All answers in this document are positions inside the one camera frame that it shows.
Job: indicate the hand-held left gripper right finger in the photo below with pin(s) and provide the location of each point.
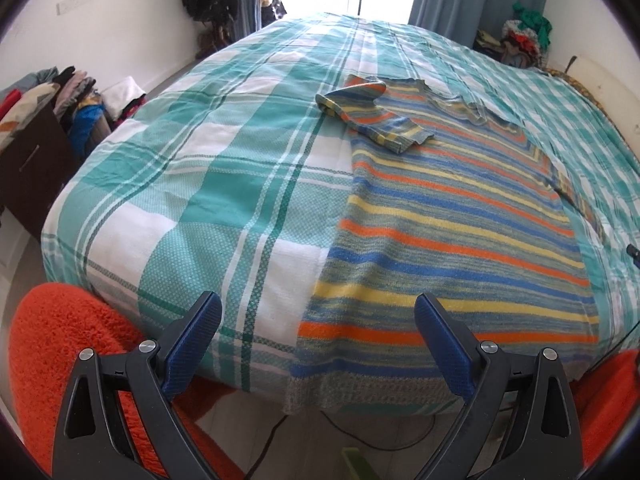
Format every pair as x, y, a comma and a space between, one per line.
445, 347

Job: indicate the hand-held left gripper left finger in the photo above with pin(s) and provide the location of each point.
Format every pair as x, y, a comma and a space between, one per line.
192, 345

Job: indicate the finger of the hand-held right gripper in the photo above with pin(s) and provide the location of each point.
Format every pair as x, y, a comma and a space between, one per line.
634, 254

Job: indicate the striped knit sweater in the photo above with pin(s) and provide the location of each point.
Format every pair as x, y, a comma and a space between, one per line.
450, 240

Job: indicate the heap of colourful clothes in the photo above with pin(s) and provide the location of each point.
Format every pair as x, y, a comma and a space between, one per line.
520, 35

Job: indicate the pile of folded clothes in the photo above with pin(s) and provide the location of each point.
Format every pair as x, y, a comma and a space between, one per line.
75, 105

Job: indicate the orange fluffy rug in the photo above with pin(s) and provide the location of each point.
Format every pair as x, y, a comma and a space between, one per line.
60, 350

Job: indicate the green plastic piece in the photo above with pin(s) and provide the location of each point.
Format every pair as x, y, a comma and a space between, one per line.
361, 465

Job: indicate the teal plaid bed cover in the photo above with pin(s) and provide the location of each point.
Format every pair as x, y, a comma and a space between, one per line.
210, 170

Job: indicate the dark wooden cabinet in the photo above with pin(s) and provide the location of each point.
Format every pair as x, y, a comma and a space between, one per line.
32, 170

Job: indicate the white wall trunking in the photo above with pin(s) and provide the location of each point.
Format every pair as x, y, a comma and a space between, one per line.
75, 1

